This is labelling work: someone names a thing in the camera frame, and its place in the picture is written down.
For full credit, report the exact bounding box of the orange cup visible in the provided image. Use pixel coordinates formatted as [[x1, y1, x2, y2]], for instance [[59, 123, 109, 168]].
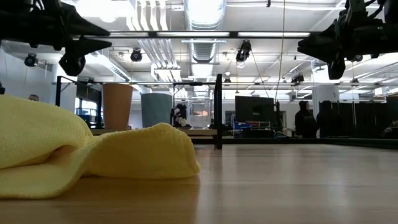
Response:
[[101, 83, 134, 131]]

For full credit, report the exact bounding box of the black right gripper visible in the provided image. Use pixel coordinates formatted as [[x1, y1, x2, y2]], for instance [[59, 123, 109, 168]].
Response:
[[297, 18, 383, 80]]

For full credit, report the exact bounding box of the yellow cloth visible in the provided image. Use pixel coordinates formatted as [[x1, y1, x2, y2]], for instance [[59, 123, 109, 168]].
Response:
[[0, 94, 201, 199]]

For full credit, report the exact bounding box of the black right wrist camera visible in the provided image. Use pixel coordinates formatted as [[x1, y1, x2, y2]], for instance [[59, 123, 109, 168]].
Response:
[[341, 0, 369, 22]]

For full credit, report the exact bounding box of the blue mug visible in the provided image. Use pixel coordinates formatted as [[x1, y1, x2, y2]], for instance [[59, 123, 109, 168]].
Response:
[[141, 92, 174, 129]]

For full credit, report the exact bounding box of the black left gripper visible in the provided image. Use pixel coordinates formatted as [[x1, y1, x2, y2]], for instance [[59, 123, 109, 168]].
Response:
[[29, 0, 113, 77]]

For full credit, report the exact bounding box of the silver ventilation duct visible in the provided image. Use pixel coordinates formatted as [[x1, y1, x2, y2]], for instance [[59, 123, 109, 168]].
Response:
[[182, 0, 227, 65]]

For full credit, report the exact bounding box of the black monitor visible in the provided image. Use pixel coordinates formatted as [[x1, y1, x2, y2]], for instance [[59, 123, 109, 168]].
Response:
[[234, 95, 276, 131]]

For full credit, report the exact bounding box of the clear plastic cup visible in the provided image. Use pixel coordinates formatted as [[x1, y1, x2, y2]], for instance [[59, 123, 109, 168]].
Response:
[[190, 99, 215, 128]]

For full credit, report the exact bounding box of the black room divider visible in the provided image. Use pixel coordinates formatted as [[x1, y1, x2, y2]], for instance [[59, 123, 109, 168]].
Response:
[[338, 101, 398, 139]]

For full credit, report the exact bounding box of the black aluminium frame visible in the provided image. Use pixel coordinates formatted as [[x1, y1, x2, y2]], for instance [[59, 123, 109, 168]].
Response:
[[0, 29, 398, 149]]

